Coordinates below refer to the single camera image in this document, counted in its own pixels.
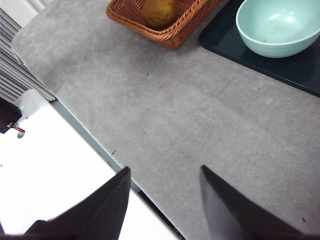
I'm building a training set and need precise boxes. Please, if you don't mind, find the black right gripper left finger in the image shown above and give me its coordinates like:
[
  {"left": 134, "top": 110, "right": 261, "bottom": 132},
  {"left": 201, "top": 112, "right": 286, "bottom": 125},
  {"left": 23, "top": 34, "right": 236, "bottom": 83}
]
[{"left": 24, "top": 166, "right": 132, "bottom": 240}]

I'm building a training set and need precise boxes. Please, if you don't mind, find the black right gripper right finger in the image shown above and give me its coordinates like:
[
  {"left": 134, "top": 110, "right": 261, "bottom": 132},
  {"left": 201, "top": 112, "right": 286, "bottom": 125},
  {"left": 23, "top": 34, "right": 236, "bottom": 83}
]
[{"left": 199, "top": 164, "right": 320, "bottom": 240}]

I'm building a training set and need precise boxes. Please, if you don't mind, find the teal ceramic bowl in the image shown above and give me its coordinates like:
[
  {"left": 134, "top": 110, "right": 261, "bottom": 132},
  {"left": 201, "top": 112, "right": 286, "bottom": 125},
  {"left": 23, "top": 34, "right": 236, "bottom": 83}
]
[{"left": 235, "top": 0, "right": 320, "bottom": 59}]

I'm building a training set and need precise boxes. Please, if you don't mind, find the brown kiwi fruit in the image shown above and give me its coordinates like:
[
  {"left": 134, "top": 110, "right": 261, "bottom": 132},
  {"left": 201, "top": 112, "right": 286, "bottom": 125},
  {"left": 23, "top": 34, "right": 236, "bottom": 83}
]
[{"left": 141, "top": 0, "right": 180, "bottom": 29}]

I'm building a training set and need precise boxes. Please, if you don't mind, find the dark green rectangular tray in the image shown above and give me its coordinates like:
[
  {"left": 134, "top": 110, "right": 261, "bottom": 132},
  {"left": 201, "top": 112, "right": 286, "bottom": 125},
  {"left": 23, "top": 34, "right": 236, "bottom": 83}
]
[{"left": 198, "top": 0, "right": 320, "bottom": 98}]

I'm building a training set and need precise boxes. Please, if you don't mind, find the grey slatted panel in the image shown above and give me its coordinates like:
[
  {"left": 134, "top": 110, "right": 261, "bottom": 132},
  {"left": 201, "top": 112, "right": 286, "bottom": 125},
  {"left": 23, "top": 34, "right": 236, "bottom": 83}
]
[{"left": 0, "top": 8, "right": 56, "bottom": 102}]

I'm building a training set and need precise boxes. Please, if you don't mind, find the brown wicker basket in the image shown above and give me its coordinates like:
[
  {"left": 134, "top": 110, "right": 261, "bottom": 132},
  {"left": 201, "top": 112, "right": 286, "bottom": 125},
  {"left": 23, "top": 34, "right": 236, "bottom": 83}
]
[{"left": 106, "top": 0, "right": 223, "bottom": 50}]

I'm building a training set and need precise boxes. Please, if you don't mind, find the thin red wire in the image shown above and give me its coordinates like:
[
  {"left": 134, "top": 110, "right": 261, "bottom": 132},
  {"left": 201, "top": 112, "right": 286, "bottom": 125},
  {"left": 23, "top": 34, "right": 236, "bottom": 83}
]
[{"left": 7, "top": 124, "right": 26, "bottom": 133}]

